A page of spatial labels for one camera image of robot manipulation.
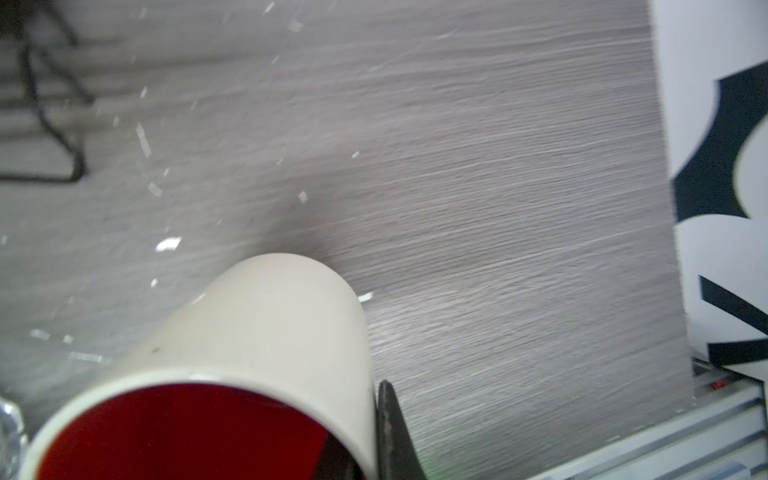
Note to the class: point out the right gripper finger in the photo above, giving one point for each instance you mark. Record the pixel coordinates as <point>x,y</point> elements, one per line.
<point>397,457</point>

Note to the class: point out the clear glass cup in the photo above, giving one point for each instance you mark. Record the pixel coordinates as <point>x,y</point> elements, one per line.
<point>14,440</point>

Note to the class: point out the red inside white mug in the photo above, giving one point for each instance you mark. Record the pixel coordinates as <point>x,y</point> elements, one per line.
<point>250,380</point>

